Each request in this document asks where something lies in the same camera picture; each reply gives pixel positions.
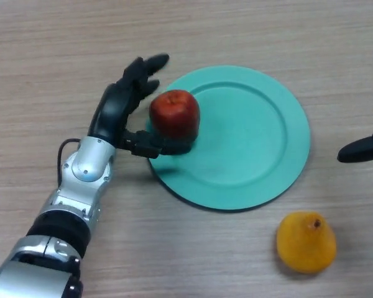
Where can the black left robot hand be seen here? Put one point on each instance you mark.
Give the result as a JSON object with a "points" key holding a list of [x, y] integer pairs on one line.
{"points": [[118, 115]]}

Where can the green plate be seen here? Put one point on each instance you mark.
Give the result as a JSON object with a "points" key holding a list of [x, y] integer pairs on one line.
{"points": [[251, 142]]}

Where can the yellow pear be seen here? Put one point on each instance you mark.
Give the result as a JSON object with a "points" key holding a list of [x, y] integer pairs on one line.
{"points": [[304, 245]]}

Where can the red apple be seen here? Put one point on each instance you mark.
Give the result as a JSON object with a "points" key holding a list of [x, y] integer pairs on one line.
{"points": [[174, 113]]}

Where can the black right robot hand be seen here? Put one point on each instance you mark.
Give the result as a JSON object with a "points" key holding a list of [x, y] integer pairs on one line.
{"points": [[362, 150]]}

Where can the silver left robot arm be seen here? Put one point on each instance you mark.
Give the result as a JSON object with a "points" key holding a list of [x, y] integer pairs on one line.
{"points": [[53, 229]]}

